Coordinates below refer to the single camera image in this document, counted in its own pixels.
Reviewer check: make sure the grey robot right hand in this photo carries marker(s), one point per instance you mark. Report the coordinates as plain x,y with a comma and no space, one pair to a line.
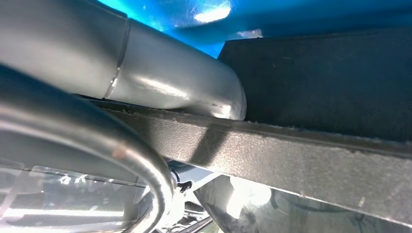
64,48

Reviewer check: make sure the blue metal shelf rack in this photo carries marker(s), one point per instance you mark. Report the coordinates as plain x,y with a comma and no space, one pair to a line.
161,13

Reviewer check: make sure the white car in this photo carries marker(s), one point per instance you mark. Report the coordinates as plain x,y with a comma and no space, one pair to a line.
289,215

